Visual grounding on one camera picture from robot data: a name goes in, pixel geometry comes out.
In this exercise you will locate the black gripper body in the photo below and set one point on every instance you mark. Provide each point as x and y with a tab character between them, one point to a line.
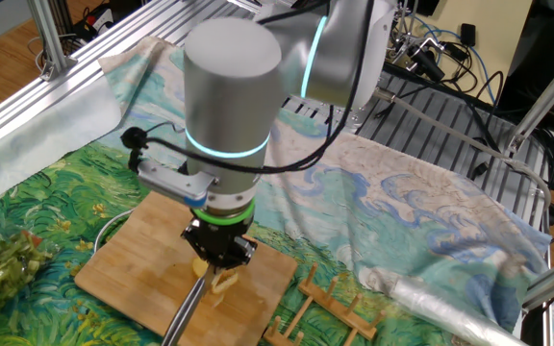
219	242

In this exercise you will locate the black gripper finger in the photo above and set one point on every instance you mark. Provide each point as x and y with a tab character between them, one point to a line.
191	240
247	252

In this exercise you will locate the steel kitchen knife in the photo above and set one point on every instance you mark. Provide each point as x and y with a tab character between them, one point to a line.
183	317

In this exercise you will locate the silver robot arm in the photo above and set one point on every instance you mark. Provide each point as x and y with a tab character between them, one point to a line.
229	86

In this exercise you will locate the thick potato slice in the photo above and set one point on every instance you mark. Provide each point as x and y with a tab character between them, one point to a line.
229	284

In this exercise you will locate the thin potato slice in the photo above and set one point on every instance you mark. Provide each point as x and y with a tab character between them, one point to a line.
219	302

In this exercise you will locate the bamboo cutting board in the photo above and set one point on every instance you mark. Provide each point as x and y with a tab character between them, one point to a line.
128	283

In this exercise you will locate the wooden peg rack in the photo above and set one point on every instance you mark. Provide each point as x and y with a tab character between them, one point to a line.
334	307

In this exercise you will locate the painted landscape tablecloth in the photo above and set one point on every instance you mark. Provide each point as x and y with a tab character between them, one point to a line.
378	216

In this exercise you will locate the bag of chopped greens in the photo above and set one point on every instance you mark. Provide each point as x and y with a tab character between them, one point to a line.
3	269

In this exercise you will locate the plastic wrapped roll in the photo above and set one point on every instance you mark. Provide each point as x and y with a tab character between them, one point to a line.
431	307

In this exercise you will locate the white power strip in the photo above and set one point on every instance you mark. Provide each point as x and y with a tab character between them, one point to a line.
100	17

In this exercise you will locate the black power adapter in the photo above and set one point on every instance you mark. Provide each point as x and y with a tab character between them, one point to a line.
468	34

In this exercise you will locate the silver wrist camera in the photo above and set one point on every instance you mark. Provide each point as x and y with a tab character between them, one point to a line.
171	182

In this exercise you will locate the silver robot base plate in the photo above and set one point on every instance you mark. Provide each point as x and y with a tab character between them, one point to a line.
361	120

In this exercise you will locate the black camera on bracket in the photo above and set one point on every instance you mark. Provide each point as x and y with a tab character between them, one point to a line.
426	65

